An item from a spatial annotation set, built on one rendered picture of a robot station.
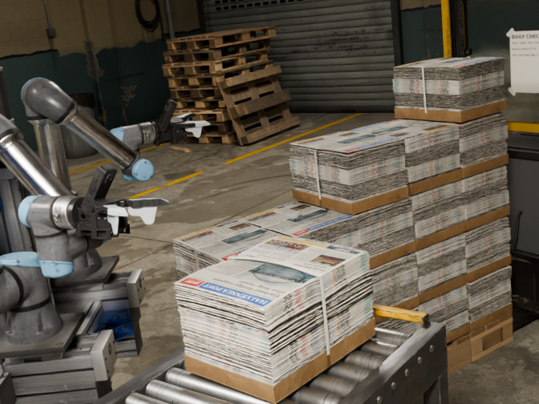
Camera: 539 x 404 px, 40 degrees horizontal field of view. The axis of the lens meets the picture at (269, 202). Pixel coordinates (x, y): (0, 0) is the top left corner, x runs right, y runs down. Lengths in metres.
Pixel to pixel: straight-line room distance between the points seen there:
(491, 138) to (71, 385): 1.97
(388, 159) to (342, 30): 7.53
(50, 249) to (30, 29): 8.23
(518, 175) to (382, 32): 6.33
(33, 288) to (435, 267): 1.68
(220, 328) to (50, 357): 0.63
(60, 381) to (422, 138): 1.61
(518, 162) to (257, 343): 2.46
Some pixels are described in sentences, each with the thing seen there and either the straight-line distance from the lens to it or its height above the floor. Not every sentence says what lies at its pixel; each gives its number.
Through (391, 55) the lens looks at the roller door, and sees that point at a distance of 9.94.
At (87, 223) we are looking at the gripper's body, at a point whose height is 1.20.
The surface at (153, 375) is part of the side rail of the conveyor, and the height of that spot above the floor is 0.80.
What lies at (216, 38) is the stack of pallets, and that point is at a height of 1.26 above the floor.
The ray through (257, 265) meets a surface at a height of 1.03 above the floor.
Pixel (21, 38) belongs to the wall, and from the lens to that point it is 9.83.
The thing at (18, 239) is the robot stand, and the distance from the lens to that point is 2.29.
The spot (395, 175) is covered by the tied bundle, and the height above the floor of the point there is 0.93.
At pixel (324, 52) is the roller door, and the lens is 10.46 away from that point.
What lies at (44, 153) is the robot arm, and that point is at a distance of 2.62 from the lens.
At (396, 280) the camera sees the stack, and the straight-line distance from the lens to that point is 2.94.
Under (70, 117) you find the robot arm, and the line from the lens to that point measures 2.48.
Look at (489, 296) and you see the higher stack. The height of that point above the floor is 0.26.
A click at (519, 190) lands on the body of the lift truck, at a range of 3.85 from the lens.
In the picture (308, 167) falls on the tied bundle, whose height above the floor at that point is 0.98.
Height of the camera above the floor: 1.63
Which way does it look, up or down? 15 degrees down
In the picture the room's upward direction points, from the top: 7 degrees counter-clockwise
